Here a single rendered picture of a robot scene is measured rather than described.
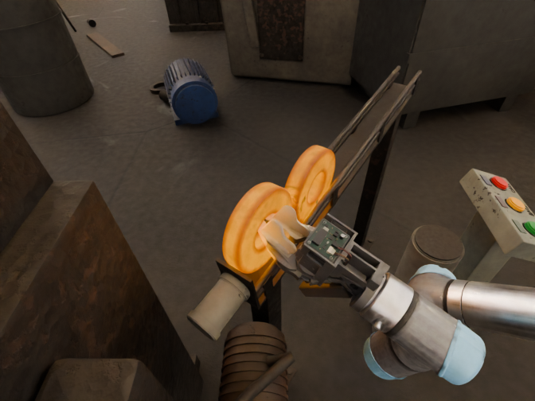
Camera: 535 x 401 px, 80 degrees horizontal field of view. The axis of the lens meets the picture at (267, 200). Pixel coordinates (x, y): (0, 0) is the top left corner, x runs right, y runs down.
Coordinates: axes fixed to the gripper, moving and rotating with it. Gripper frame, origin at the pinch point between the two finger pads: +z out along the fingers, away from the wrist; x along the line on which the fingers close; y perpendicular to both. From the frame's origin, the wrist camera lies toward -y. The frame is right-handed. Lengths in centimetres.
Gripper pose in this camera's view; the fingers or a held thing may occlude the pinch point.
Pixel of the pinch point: (259, 219)
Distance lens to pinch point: 53.0
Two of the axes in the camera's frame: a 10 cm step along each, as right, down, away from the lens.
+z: -7.9, -5.6, 2.4
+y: 1.8, -5.9, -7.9
